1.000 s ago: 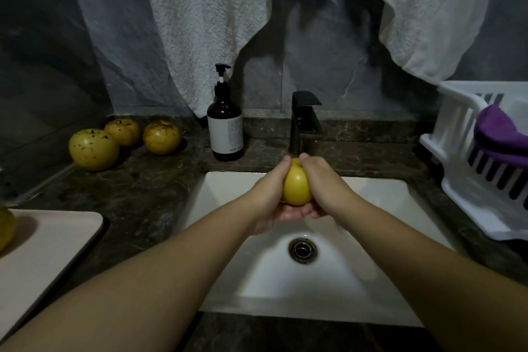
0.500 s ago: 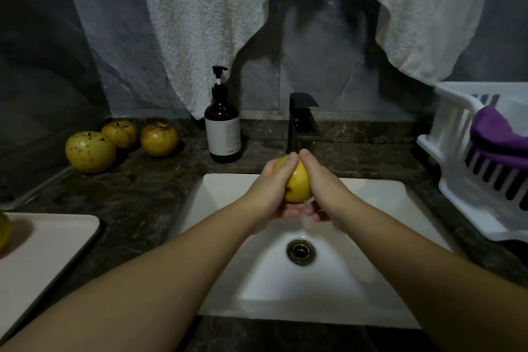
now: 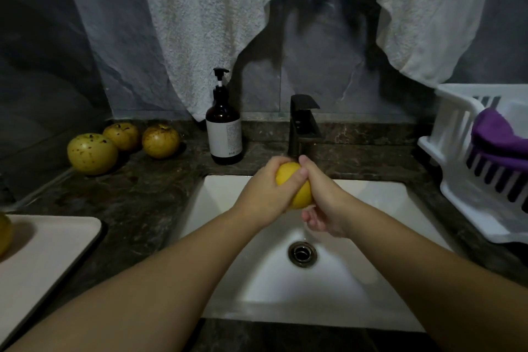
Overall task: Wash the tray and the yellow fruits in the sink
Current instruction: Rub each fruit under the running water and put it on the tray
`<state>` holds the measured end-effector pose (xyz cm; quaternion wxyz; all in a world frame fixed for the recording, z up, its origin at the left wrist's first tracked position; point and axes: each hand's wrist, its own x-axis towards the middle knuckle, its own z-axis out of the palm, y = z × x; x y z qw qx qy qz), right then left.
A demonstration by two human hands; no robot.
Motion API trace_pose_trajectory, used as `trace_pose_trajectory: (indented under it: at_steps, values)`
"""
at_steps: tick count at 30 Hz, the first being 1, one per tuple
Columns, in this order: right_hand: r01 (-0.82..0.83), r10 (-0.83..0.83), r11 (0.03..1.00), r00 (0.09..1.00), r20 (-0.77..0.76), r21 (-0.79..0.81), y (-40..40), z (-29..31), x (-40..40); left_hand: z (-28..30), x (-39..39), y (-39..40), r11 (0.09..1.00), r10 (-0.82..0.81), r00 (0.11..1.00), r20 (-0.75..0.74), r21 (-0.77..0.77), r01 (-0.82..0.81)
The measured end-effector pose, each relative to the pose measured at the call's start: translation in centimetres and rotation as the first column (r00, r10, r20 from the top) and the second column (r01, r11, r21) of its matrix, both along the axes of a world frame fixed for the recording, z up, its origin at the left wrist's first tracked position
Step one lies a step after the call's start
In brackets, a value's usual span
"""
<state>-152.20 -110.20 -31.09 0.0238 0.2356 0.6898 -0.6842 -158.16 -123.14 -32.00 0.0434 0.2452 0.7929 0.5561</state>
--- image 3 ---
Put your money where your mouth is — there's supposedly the black faucet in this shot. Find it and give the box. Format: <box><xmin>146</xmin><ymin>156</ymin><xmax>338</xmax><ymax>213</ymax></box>
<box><xmin>288</xmin><ymin>94</ymin><xmax>323</xmax><ymax>159</ymax></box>

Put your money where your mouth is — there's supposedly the person's right hand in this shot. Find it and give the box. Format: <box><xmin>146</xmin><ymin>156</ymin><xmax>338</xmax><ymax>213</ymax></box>
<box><xmin>298</xmin><ymin>155</ymin><xmax>370</xmax><ymax>239</ymax></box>

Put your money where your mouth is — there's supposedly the spotted yellow apple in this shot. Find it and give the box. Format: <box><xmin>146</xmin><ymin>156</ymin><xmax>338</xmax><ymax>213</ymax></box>
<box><xmin>0</xmin><ymin>212</ymin><xmax>14</xmax><ymax>258</ymax></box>
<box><xmin>274</xmin><ymin>161</ymin><xmax>315</xmax><ymax>211</ymax></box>

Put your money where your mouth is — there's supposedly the beige plastic tray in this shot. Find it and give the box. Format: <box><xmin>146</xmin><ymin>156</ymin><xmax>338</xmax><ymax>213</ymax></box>
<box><xmin>0</xmin><ymin>214</ymin><xmax>103</xmax><ymax>347</ymax></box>

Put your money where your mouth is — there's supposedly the white hanging towel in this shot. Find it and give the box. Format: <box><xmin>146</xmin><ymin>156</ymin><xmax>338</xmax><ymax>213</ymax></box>
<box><xmin>124</xmin><ymin>0</ymin><xmax>496</xmax><ymax>122</ymax></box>

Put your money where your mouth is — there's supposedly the group of yellow apples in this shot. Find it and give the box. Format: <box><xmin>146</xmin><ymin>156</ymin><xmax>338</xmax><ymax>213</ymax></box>
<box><xmin>67</xmin><ymin>122</ymin><xmax>183</xmax><ymax>177</ymax></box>

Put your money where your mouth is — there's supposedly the white sink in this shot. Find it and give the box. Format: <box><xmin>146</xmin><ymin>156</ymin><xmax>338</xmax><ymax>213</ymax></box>
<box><xmin>169</xmin><ymin>174</ymin><xmax>463</xmax><ymax>332</ymax></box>

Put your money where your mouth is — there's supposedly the dark soap pump bottle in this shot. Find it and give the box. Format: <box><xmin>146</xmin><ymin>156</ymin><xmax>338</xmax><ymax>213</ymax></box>
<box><xmin>205</xmin><ymin>67</ymin><xmax>244</xmax><ymax>166</ymax></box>

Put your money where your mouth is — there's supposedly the person's left forearm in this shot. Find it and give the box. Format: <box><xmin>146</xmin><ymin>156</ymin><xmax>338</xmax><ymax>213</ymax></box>
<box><xmin>8</xmin><ymin>203</ymin><xmax>257</xmax><ymax>352</ymax></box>

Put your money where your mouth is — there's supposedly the metal sink drain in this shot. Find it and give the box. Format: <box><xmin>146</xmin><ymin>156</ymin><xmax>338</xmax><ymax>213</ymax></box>
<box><xmin>287</xmin><ymin>240</ymin><xmax>318</xmax><ymax>268</ymax></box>

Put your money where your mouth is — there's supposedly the person's right forearm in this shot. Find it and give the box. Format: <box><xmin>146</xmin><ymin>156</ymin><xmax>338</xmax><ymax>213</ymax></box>
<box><xmin>350</xmin><ymin>207</ymin><xmax>528</xmax><ymax>352</ymax></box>

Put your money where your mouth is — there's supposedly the purple cloth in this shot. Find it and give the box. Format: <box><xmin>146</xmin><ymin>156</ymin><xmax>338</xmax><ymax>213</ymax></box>
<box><xmin>472</xmin><ymin>107</ymin><xmax>528</xmax><ymax>171</ymax></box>

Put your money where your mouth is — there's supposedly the person's left hand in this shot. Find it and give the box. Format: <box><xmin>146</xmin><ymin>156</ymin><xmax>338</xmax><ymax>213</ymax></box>
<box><xmin>233</xmin><ymin>156</ymin><xmax>310</xmax><ymax>229</ymax></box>

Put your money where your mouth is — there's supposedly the white plastic basket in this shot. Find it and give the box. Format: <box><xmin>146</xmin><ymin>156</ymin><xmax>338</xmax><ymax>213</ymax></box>
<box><xmin>417</xmin><ymin>84</ymin><xmax>528</xmax><ymax>244</ymax></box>

